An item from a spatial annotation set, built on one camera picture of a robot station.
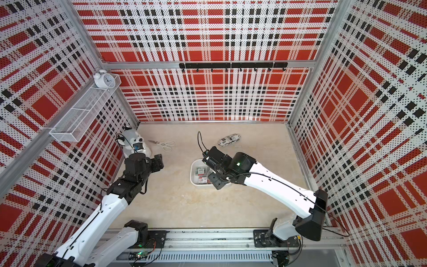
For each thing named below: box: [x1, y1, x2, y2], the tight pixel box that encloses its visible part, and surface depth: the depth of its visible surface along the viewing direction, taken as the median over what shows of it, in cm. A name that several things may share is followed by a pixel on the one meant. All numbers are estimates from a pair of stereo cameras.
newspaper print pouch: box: [217, 133, 241, 147], surface depth 110 cm
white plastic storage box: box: [189, 159, 218, 189], surface depth 95 cm
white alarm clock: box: [93, 68, 117, 89], surface depth 83 cm
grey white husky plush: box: [121, 129, 152, 158], surface depth 88 cm
